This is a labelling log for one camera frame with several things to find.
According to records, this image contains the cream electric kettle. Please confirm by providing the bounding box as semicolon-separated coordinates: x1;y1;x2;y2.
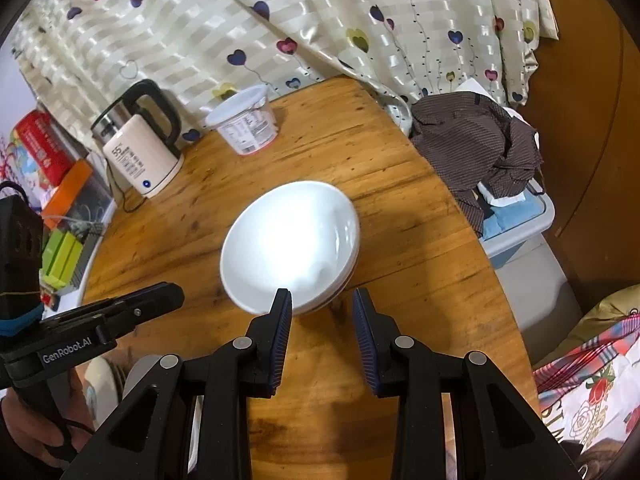
90;79;186;198

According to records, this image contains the black kettle cable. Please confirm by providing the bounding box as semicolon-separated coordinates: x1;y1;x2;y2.
107;165;151;213

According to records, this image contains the plaid floral bag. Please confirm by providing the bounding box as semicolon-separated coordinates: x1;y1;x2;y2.
532;310;640;453

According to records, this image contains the brown wooden door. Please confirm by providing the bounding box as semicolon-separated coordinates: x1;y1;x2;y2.
515;0;640;311

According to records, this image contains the white plastic storage box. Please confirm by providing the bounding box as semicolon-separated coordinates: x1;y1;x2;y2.
477;192;556;271

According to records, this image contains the blue cloth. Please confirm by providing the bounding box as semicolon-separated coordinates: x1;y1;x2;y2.
482;202;543;238

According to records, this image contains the yellow cloth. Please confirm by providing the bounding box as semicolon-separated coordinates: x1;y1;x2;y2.
580;285;640;331

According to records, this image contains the heart print curtain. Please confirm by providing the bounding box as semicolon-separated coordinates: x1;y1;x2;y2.
10;0;558;126

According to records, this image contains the orange lidded clear box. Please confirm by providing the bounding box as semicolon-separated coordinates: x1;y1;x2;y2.
42;160;116;236

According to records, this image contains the colourful printed box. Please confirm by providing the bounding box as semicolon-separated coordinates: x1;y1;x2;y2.
0;132;46;206

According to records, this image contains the lime green box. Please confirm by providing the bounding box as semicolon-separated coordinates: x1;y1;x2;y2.
42;230;68;288

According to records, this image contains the person's left hand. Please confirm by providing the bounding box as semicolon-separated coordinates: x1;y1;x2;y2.
0;360;96;466

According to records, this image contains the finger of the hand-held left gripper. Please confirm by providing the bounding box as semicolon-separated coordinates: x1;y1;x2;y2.
42;282;173;323
102;284;186;346

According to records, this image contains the brown striped shirt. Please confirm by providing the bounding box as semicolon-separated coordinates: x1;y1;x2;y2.
410;91;545;233

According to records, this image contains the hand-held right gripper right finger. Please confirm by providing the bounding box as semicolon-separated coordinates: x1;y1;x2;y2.
351;288;583;480

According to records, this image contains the white plastic tub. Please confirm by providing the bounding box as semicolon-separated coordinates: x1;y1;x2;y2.
205;85;279;156

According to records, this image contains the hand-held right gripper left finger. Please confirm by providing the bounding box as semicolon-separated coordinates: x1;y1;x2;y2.
60;288;293;480

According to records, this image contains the red box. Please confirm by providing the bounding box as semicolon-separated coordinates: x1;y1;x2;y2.
11;110;71;186

